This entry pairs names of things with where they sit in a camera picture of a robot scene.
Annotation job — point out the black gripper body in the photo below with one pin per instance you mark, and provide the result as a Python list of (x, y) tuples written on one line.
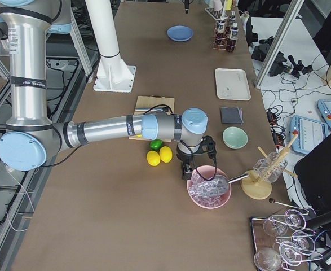
[(184, 158)]

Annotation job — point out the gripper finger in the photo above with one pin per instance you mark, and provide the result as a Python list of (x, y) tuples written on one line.
[(186, 5), (186, 172)]

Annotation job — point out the blue plate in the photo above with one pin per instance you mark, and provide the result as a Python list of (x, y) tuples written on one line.
[(180, 33)]

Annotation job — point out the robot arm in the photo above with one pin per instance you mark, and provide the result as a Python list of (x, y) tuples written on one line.
[(33, 132)]

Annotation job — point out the yellow lemon upper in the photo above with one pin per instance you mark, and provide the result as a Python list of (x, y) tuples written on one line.
[(165, 154)]

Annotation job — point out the yellow lemon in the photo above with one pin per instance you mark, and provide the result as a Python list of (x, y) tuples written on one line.
[(153, 158), (165, 154)]

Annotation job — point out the green bowl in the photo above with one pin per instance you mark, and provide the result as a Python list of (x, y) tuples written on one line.
[(234, 137)]

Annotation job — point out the clear ice cubes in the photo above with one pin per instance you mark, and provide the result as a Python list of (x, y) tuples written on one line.
[(198, 189)]

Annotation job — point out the pink cup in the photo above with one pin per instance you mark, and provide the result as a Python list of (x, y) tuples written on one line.
[(216, 5)]

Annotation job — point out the pink bowl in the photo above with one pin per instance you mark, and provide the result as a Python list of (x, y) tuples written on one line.
[(207, 171)]

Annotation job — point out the steel ice scoop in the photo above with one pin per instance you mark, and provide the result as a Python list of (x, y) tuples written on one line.
[(221, 183)]

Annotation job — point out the yellow lemon lower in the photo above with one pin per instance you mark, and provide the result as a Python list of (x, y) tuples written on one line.
[(153, 158)]

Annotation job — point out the grey folded cloth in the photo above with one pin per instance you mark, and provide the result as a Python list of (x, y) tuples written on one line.
[(231, 115)]

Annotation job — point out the green lime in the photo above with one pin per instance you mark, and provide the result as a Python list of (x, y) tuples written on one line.
[(156, 144)]

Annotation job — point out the yellow cup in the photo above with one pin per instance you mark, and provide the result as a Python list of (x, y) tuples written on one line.
[(228, 4)]

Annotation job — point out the tea bottle lower right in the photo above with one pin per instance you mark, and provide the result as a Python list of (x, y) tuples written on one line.
[(231, 19)]

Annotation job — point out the tea bottle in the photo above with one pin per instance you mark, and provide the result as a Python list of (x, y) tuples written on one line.
[(220, 37), (231, 19), (232, 38)]

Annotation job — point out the tea bottle top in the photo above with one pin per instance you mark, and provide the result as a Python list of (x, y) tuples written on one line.
[(220, 37)]

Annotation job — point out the steel muddler black tip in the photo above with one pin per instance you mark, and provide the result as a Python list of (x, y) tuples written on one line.
[(154, 108)]

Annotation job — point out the tea bottle lower left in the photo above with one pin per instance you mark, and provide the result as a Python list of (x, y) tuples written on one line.
[(232, 38)]

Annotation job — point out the wooden cup stand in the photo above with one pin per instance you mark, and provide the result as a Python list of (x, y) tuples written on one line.
[(256, 188)]

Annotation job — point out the cream rabbit tray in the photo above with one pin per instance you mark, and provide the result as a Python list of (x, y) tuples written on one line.
[(232, 84)]

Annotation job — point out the glass mug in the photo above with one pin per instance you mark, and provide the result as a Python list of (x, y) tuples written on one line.
[(270, 168)]

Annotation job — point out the teach pendant near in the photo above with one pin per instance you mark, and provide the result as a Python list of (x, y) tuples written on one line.
[(310, 133)]

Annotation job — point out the wine glass rack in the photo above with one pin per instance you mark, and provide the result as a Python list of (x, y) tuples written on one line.
[(293, 242)]

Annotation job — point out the copper wire bottle rack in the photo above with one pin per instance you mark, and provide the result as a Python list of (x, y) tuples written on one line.
[(226, 34)]

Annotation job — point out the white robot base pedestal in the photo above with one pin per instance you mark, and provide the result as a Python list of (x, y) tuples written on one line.
[(113, 73)]

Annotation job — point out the aluminium frame post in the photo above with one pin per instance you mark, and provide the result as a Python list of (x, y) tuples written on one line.
[(290, 15)]

